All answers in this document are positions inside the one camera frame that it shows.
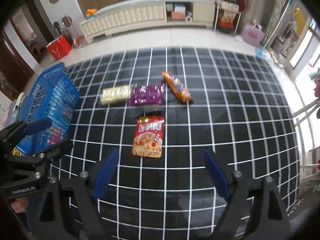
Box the red potato chip packet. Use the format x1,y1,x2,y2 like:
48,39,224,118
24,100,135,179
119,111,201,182
132,115,165,158

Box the purple snack packet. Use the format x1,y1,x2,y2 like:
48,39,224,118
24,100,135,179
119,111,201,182
129,83,165,106

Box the person's left hand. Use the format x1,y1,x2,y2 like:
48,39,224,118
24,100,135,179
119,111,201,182
11,197,28,213

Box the blue plastic basket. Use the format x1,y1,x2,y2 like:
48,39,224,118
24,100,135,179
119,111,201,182
17,63,79,155

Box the brown wooden door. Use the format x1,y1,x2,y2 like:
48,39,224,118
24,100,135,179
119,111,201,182
0,0,54,100

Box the clear-wrapped cracker pack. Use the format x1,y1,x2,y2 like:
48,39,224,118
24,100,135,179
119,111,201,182
100,85,132,105

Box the red gift bag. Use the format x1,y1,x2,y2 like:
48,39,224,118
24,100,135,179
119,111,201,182
46,34,72,61

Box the black white grid tablecloth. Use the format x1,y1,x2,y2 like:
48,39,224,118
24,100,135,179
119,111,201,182
52,47,299,239

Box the oranges on cabinet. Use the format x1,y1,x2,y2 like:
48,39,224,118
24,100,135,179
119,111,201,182
85,8,97,18

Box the orange striped snack packet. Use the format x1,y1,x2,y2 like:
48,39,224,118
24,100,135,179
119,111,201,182
162,72,193,102

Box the pink gift bag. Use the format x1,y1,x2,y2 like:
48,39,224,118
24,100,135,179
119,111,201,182
241,20,265,47

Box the cream tv cabinet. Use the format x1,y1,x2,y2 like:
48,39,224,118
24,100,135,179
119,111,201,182
80,0,216,43

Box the white metal shelf rack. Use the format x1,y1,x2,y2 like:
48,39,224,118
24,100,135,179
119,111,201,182
213,0,246,36

